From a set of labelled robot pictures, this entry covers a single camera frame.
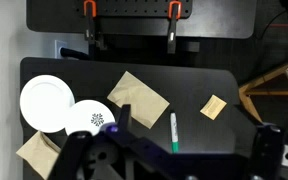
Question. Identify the tan cloth napkin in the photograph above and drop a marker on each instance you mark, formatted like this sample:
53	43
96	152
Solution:
140	95
37	153

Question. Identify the yellow sticky note pad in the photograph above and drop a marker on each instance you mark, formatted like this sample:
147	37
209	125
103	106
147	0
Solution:
213	106

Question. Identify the orange black bar clamp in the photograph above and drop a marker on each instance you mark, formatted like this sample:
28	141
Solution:
173	26
90	23

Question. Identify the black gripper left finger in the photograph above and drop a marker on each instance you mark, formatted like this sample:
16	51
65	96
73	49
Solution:
71	155

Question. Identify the wooden easel frame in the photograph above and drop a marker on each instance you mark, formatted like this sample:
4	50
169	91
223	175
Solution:
250	88

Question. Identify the white bowl with snowflake print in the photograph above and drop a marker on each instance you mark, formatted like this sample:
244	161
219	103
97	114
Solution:
84	115

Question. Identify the tan cloth napkin bottom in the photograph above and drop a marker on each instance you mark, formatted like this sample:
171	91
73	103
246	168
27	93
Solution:
37	153

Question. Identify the black perforated board table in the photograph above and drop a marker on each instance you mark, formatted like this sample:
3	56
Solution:
217	20

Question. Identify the white wall outlet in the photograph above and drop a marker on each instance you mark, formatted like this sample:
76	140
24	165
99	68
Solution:
58	45

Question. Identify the green marker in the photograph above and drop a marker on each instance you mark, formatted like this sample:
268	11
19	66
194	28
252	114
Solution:
174	128

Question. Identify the tan cloth napkin left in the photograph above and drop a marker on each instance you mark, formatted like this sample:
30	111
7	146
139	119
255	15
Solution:
140	95

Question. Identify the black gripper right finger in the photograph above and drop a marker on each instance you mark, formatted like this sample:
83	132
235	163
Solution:
267	150

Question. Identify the white flat plate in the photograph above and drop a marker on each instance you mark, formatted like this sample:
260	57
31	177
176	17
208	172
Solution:
45	100

